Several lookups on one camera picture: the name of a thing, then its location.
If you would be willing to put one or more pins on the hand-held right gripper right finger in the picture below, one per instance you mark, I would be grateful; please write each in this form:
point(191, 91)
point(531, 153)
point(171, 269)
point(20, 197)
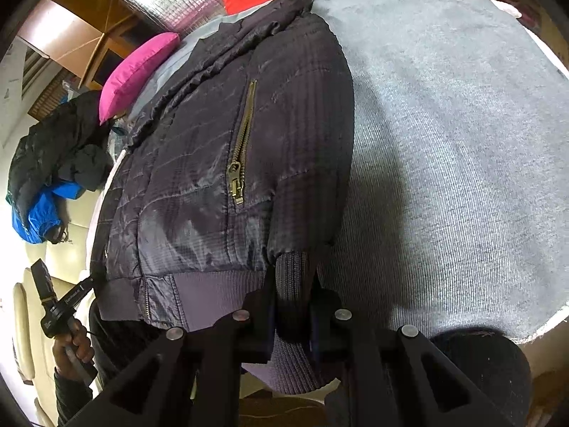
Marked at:
point(326, 316)

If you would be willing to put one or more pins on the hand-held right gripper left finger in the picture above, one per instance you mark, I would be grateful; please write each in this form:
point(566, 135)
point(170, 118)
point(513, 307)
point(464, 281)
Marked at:
point(255, 320)

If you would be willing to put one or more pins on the dark quilted jacket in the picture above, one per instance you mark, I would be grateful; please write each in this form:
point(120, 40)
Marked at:
point(200, 142)

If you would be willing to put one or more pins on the person's left forearm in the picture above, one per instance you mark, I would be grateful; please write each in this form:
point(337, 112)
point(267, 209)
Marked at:
point(71, 400)

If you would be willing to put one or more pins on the person's left hand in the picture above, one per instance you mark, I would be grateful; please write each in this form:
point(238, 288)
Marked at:
point(62, 356)

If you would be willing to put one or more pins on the cream sofa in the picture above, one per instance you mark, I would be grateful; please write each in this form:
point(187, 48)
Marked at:
point(26, 320)

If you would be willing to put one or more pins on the person's left leg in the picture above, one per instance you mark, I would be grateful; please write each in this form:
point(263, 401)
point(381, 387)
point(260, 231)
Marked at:
point(120, 351)

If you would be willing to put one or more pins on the person's leg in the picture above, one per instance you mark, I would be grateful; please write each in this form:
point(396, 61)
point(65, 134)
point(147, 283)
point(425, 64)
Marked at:
point(120, 351)
point(484, 364)

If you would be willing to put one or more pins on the blue jacket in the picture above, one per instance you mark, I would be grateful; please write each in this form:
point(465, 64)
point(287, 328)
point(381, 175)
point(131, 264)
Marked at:
point(35, 218)

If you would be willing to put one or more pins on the black down jacket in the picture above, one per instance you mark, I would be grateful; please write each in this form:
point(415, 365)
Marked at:
point(53, 142)

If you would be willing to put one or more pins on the person's right leg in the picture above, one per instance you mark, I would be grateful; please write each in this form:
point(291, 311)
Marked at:
point(484, 364)

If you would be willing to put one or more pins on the pink pillow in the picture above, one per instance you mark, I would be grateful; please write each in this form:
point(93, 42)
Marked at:
point(133, 75)

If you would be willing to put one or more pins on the wooden cabinet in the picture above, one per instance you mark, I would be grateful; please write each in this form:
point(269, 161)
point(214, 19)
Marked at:
point(66, 31)

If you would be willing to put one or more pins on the silver insulation mat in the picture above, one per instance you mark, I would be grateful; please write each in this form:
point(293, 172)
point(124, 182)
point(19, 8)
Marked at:
point(173, 4)

